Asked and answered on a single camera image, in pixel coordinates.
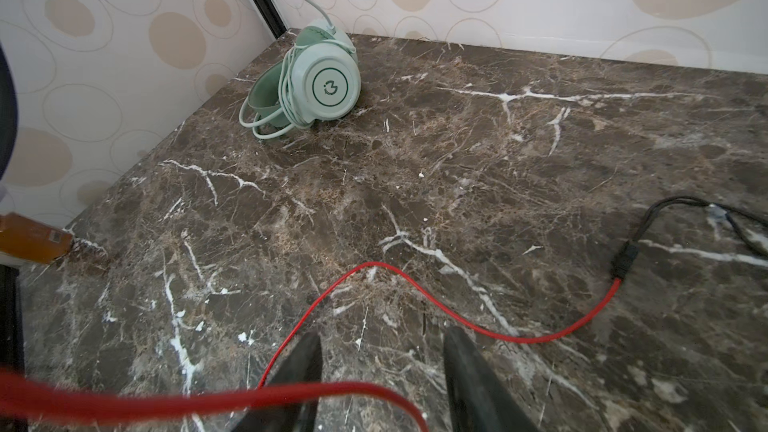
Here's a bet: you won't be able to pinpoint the black mounting base rail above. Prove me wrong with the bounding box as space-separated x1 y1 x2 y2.
0 263 28 432

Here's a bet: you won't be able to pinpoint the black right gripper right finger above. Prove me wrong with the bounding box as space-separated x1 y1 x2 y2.
443 327 538 431

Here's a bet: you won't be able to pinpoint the amber bottle black cap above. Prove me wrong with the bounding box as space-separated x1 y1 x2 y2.
1 213 73 264

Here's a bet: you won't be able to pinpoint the red headphone cable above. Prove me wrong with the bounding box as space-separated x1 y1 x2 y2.
0 194 768 432

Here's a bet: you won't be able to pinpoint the mint green headphones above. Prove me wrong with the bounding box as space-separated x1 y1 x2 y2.
238 19 362 140

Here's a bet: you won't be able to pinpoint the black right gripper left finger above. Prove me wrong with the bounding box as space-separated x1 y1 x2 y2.
233 332 323 432

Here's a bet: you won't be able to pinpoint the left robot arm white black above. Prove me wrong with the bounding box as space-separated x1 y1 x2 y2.
0 49 18 177

